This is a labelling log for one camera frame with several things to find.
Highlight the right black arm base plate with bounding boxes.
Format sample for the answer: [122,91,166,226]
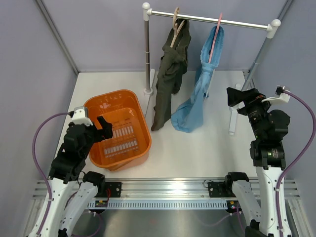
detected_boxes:
[207,181,231,198]

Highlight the white slotted cable duct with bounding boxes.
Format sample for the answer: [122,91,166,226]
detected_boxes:
[87,199,228,210]

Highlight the light blue shorts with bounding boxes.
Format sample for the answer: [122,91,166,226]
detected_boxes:
[171,26,225,133]

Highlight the silver clothes rack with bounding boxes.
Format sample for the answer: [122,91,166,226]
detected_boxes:
[142,2,281,136]

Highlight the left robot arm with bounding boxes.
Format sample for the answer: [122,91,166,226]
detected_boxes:
[29,112,113,237]

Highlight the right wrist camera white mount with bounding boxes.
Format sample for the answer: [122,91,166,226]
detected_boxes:
[261,85,291,105]

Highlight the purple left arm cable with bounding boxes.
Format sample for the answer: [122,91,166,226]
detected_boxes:
[33,112,75,237]

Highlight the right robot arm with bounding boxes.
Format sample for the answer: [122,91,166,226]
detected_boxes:
[224,86,292,237]

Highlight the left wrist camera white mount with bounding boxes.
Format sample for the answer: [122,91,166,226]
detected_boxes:
[72,106,93,126]

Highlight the orange plastic laundry basket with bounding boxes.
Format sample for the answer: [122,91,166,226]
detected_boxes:
[84,89,152,171]

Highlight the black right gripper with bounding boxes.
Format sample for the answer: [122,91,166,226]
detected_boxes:
[227,87,277,140]

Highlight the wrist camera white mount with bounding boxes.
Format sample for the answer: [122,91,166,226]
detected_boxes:
[72,106,93,126]
[261,85,291,105]

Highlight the beige wooden hanger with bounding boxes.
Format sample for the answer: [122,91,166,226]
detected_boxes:
[170,7,185,48]

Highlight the olive green shorts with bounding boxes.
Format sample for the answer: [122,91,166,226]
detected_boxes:
[151,19,191,131]

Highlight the pink plastic hanger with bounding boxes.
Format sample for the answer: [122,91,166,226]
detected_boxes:
[208,12,223,63]

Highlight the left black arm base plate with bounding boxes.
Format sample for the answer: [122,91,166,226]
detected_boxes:
[96,182,122,198]

